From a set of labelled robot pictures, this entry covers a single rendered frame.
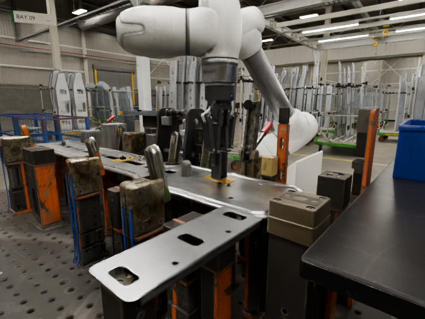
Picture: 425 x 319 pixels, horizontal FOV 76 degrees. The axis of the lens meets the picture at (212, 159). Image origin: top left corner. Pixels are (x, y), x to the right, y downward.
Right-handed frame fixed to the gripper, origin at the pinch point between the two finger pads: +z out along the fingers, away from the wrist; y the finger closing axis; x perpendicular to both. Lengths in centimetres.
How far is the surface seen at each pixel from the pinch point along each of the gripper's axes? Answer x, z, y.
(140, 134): -59, -2, -17
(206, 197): 4.7, 5.2, 10.4
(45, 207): -76, 26, 19
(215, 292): 17.0, 16.7, 22.0
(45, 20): -1214, -326, -409
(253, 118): 0.3, -11.3, -15.6
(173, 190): -5.4, 5.5, 11.3
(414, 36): -75, -231, -1145
